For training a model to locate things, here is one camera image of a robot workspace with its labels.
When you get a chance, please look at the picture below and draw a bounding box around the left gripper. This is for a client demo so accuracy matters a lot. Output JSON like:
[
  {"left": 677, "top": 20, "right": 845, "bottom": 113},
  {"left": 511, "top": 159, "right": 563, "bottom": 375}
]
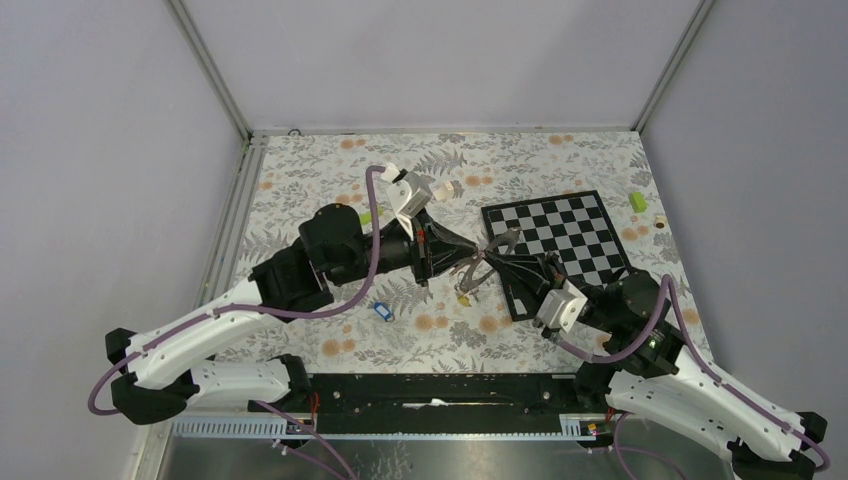
[{"left": 331, "top": 207, "right": 479, "bottom": 287}]

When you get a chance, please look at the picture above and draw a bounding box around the large silver keyring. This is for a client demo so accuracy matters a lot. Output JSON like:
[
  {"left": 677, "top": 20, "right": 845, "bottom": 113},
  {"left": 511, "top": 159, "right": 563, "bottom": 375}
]
[{"left": 450, "top": 227, "right": 521, "bottom": 295}]

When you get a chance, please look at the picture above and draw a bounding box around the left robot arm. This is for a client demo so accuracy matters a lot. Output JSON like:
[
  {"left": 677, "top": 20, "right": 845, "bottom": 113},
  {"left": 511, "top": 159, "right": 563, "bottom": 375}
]
[{"left": 88, "top": 203, "right": 476, "bottom": 425}]

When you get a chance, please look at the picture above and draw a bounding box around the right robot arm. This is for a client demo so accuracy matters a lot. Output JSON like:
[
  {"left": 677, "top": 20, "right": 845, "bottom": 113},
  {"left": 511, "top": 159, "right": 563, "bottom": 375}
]
[{"left": 482, "top": 253, "right": 831, "bottom": 479}]

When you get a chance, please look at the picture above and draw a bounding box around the black white chessboard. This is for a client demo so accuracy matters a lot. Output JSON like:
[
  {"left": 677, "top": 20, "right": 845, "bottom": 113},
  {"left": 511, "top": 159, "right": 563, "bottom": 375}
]
[{"left": 482, "top": 191, "right": 658, "bottom": 329}]

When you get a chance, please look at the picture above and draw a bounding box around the cream toy block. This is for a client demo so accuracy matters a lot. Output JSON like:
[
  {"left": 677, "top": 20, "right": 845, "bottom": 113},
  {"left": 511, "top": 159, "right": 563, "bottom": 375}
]
[{"left": 433, "top": 181, "right": 458, "bottom": 202}]

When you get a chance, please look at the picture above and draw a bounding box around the blue key tag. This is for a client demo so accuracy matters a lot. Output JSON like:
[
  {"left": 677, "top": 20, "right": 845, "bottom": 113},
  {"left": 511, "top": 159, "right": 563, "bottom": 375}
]
[{"left": 372, "top": 302, "right": 394, "bottom": 322}]

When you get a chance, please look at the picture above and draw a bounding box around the floral table mat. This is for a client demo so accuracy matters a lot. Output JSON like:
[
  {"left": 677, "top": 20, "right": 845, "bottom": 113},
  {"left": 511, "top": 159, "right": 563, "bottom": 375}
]
[{"left": 220, "top": 132, "right": 708, "bottom": 373}]

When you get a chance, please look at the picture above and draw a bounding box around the small green block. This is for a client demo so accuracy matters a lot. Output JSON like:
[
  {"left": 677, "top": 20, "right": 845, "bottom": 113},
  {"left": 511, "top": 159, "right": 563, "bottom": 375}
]
[{"left": 628, "top": 191, "right": 647, "bottom": 214}]

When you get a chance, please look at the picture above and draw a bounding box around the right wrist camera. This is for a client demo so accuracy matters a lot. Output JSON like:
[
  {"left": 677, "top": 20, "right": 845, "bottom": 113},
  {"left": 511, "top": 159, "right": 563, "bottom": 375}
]
[{"left": 532, "top": 281, "right": 588, "bottom": 335}]

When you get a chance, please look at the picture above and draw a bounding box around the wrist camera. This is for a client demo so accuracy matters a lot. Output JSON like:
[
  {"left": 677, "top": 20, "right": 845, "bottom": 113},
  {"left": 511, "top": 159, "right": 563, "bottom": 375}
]
[
  {"left": 532, "top": 281, "right": 588, "bottom": 335},
  {"left": 381, "top": 162, "right": 433, "bottom": 239}
]

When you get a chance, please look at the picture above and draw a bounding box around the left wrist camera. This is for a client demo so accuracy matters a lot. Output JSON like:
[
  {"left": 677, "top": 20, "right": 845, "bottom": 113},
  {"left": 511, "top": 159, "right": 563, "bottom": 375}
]
[{"left": 381, "top": 162, "right": 433, "bottom": 239}]

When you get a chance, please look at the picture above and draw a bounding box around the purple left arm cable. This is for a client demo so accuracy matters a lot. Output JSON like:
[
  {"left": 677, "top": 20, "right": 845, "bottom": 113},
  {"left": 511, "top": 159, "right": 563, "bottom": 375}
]
[{"left": 87, "top": 165, "right": 389, "bottom": 480}]

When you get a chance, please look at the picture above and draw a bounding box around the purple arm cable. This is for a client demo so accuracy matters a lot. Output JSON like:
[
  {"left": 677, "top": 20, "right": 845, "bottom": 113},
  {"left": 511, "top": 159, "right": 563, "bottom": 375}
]
[
  {"left": 553, "top": 274, "right": 832, "bottom": 480},
  {"left": 87, "top": 165, "right": 389, "bottom": 480}
]

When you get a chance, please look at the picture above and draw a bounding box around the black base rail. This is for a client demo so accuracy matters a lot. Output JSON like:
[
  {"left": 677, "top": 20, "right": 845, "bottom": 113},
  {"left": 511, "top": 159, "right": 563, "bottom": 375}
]
[{"left": 272, "top": 373, "right": 608, "bottom": 436}]

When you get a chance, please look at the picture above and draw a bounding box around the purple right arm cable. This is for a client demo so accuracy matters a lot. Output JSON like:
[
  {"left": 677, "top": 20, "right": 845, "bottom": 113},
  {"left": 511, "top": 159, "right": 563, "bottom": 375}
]
[{"left": 553, "top": 274, "right": 832, "bottom": 480}]

